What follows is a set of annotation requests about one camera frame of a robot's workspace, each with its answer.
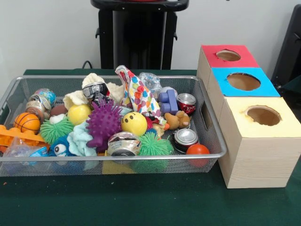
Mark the crushed red can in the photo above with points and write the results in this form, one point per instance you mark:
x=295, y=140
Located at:
x=187, y=103

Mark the white cloth with coloured dots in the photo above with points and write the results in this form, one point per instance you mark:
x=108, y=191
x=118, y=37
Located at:
x=141, y=94

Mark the purple spiky rubber toy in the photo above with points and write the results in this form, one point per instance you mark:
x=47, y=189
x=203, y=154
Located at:
x=103, y=120

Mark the brown plush toy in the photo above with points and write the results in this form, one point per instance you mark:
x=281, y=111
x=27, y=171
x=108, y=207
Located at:
x=178, y=121

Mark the cream cloth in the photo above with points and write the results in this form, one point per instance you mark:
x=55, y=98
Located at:
x=94, y=78

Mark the black chair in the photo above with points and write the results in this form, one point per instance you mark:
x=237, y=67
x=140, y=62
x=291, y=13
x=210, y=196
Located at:
x=291, y=47

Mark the yellow plush duck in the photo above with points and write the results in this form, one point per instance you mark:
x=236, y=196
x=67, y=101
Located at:
x=158, y=131

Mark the purple toy block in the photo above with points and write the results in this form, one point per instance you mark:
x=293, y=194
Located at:
x=168, y=101

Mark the wooden box with three holes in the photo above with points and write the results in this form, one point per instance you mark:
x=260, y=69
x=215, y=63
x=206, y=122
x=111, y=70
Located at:
x=258, y=160

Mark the orange basketball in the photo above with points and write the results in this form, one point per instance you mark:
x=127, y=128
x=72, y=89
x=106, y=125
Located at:
x=27, y=122

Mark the yellow smiley ball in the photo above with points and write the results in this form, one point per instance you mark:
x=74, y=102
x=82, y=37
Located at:
x=134, y=123

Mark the red ball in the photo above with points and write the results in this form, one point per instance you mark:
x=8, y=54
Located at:
x=198, y=150

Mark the dark green table cloth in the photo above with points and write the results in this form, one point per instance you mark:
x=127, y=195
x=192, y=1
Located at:
x=141, y=200
x=294, y=87

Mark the silver mesh bin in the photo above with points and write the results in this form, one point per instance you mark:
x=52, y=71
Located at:
x=215, y=141

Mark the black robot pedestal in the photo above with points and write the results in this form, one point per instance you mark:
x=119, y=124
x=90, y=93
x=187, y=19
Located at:
x=141, y=35

